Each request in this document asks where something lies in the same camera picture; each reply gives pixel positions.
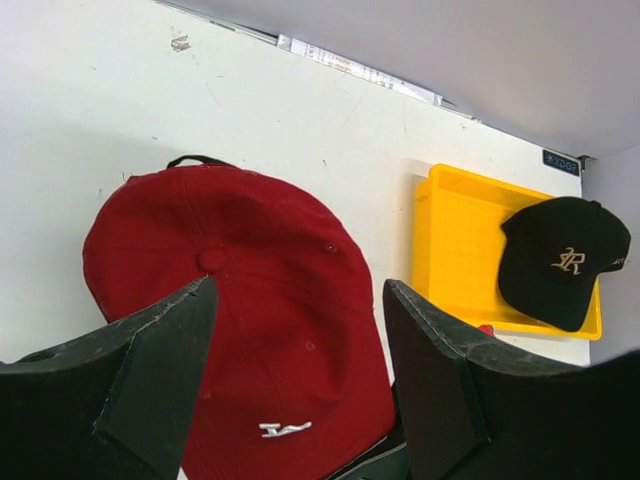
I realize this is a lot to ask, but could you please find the black sport baseball cap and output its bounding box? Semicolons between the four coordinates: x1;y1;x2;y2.
497;197;632;332

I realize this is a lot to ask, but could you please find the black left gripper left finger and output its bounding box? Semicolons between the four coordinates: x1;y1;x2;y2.
1;277;218;479

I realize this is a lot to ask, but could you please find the dark corner label sticker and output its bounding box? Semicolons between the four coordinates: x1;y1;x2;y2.
542;149;582;177

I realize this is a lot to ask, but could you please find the red baseball cap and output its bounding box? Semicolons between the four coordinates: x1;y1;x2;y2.
83;165;395;479

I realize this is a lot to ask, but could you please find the yellow plastic bin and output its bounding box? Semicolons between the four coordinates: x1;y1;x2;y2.
410;164;602;340

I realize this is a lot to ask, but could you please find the dark green Yankees cap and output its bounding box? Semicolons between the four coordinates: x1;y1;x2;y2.
328;427;410;480

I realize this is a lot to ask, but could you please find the black Yankees baseball cap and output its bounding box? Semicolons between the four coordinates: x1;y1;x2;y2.
166;154;234;169

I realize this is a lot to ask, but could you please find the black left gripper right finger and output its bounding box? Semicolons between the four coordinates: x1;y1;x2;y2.
383;280;639;479

